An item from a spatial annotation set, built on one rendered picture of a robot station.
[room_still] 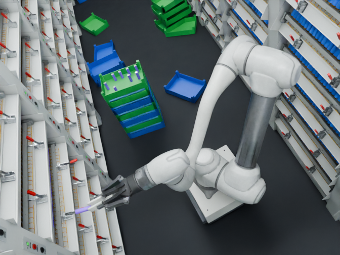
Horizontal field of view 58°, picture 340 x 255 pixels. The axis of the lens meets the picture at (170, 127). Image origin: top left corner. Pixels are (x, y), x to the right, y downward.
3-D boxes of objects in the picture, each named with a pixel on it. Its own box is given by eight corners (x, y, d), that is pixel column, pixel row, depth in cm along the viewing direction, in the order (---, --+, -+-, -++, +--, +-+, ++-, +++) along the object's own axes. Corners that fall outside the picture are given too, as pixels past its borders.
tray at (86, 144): (84, 103, 239) (83, 90, 229) (96, 166, 202) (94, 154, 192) (57, 107, 233) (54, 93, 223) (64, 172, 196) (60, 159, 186)
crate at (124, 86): (142, 67, 218) (138, 59, 212) (147, 86, 206) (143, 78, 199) (102, 81, 220) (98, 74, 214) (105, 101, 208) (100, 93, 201)
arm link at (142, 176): (150, 179, 114) (136, 186, 115) (160, 187, 121) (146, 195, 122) (143, 160, 120) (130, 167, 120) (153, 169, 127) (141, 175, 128)
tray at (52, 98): (57, 67, 208) (54, 50, 197) (65, 134, 171) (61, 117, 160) (25, 70, 202) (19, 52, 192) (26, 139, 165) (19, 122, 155)
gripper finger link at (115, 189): (124, 184, 121) (123, 181, 121) (99, 195, 123) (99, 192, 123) (129, 188, 124) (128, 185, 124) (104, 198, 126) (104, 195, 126)
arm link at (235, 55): (211, 58, 126) (240, 67, 119) (232, 25, 130) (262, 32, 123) (217, 76, 137) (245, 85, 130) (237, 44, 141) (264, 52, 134)
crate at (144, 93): (145, 75, 224) (142, 67, 218) (151, 94, 212) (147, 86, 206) (107, 89, 226) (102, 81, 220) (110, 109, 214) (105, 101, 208)
